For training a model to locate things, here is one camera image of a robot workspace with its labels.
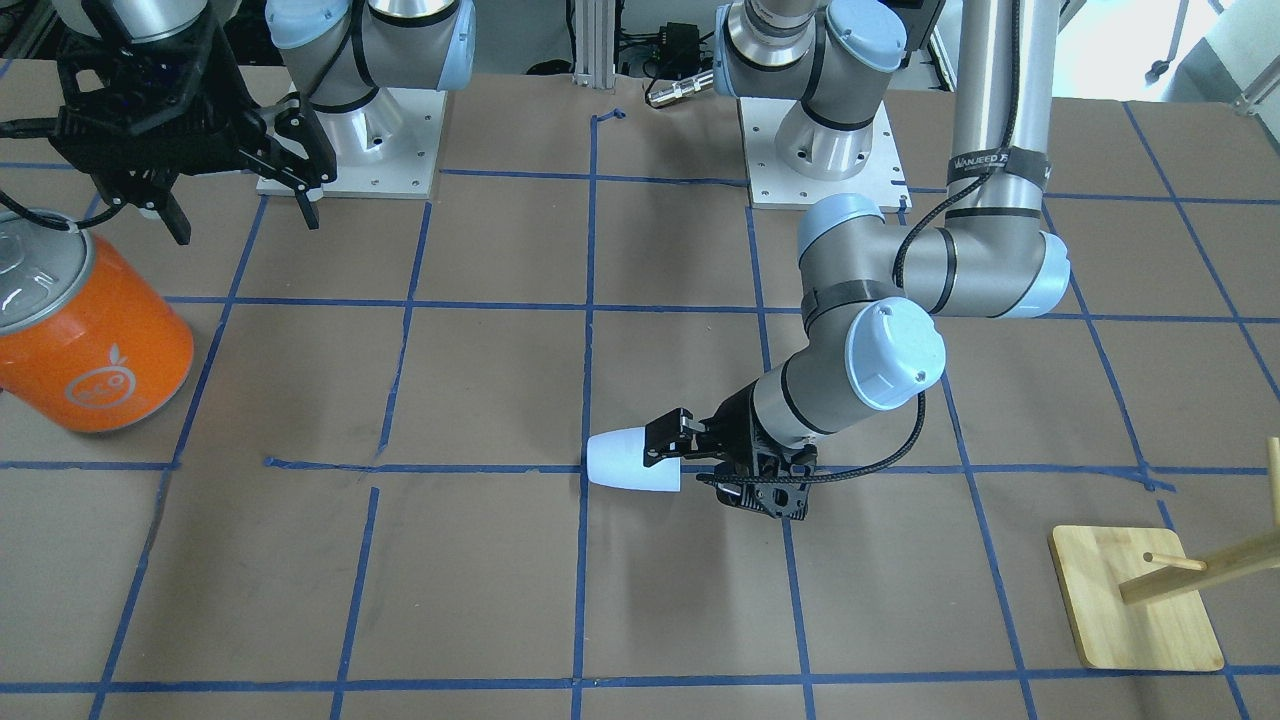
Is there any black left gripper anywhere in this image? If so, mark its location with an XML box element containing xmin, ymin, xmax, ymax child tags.
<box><xmin>643</xmin><ymin>386</ymin><xmax>817</xmax><ymax>521</ymax></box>

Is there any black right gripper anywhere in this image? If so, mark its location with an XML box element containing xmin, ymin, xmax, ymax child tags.
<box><xmin>3</xmin><ymin>20</ymin><xmax>337</xmax><ymax>246</ymax></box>

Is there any white paper cup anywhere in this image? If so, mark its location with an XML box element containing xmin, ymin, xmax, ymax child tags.
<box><xmin>586</xmin><ymin>427</ymin><xmax>681</xmax><ymax>493</ymax></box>

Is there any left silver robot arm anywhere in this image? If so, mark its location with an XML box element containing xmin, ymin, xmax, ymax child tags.
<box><xmin>585</xmin><ymin>1</ymin><xmax>1070</xmax><ymax>518</ymax></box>

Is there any orange soda can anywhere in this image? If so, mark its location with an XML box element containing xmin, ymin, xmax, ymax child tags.
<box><xmin>1</xmin><ymin>211</ymin><xmax>195</xmax><ymax>433</ymax></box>

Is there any silver cylindrical connector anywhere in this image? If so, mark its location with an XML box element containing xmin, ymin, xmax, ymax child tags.
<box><xmin>645</xmin><ymin>70</ymin><xmax>716</xmax><ymax>109</ymax></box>

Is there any black power adapter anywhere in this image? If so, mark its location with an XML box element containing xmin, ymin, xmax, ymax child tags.
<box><xmin>655</xmin><ymin>22</ymin><xmax>701</xmax><ymax>64</ymax></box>

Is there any wooden mug rack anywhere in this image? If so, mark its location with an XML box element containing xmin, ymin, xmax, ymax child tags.
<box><xmin>1042</xmin><ymin>436</ymin><xmax>1277</xmax><ymax>673</ymax></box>

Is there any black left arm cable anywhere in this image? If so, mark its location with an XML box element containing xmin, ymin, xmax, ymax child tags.
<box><xmin>695</xmin><ymin>0</ymin><xmax>1041</xmax><ymax>491</ymax></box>

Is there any aluminium frame post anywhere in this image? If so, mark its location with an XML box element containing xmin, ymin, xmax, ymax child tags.
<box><xmin>566</xmin><ymin>0</ymin><xmax>620</xmax><ymax>94</ymax></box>

